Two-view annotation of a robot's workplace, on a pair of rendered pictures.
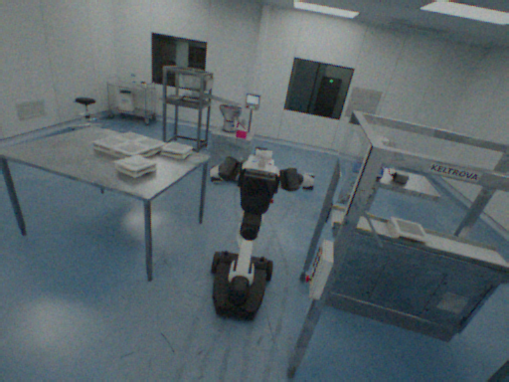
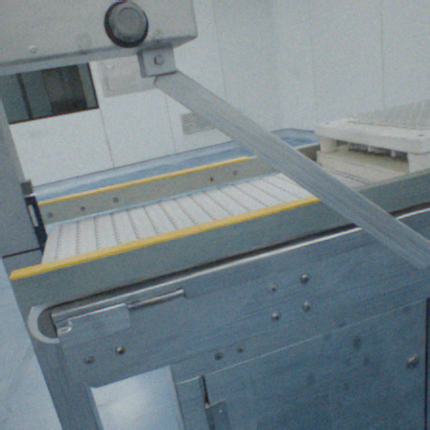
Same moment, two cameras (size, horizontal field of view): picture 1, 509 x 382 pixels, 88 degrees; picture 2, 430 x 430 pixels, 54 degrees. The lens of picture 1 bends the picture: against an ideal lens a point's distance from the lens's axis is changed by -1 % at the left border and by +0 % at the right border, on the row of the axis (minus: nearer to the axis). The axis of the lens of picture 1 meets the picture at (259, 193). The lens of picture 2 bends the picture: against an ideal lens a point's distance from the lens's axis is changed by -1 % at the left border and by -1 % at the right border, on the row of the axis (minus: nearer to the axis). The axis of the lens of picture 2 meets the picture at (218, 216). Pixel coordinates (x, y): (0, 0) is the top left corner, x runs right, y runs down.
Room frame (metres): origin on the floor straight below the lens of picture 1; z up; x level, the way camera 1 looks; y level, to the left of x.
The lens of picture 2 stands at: (1.37, -0.64, 1.07)
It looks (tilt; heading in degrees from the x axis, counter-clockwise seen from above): 19 degrees down; 337
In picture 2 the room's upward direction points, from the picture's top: 9 degrees counter-clockwise
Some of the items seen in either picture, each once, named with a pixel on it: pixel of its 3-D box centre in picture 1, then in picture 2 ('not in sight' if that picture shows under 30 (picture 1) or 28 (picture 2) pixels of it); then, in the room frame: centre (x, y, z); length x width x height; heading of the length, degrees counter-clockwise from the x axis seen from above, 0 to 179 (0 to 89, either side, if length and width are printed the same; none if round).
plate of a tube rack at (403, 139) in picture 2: (409, 229); (425, 122); (1.83, -1.20, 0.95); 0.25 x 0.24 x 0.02; 173
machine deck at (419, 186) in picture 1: (388, 178); not in sight; (1.89, -0.91, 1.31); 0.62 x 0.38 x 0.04; 82
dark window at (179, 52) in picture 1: (178, 63); not in sight; (6.90, 2.48, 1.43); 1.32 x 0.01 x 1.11; 88
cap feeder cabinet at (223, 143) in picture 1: (231, 154); not in sight; (4.29, 0.59, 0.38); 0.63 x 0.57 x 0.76; 88
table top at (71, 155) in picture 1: (115, 155); not in sight; (2.34, 1.44, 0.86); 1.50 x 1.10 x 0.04; 80
